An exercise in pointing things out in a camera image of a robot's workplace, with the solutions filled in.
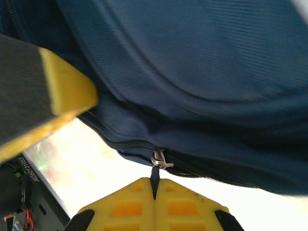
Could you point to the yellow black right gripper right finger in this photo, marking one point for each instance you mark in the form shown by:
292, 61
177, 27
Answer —
187, 209

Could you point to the navy blue backpack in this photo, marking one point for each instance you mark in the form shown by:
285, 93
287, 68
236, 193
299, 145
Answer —
192, 72

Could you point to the aluminium mounting rail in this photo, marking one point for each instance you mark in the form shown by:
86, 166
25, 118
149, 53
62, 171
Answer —
48, 186

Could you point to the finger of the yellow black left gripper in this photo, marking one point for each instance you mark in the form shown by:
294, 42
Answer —
36, 96

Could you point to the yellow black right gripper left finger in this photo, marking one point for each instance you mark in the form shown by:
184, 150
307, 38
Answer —
125, 209

